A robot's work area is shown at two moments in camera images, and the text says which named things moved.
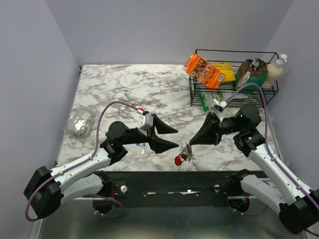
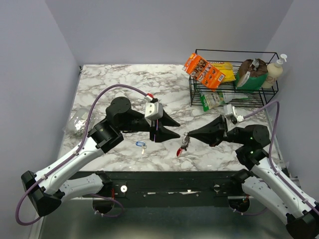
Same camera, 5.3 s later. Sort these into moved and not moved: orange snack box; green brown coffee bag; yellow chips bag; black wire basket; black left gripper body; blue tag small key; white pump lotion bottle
Moved: black left gripper body
Not moved: yellow chips bag; white pump lotion bottle; black wire basket; blue tag small key; orange snack box; green brown coffee bag
